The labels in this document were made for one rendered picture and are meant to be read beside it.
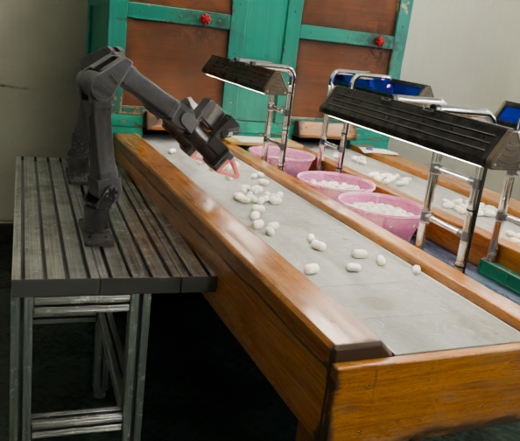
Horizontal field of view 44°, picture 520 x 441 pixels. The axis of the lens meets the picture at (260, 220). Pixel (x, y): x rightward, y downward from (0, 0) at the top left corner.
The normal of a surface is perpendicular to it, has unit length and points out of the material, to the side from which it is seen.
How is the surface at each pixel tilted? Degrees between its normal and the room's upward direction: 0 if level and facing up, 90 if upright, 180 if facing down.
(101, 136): 90
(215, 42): 90
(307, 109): 90
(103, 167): 78
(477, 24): 90
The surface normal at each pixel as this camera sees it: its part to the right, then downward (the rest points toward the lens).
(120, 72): 0.61, 0.30
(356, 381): 0.39, 0.30
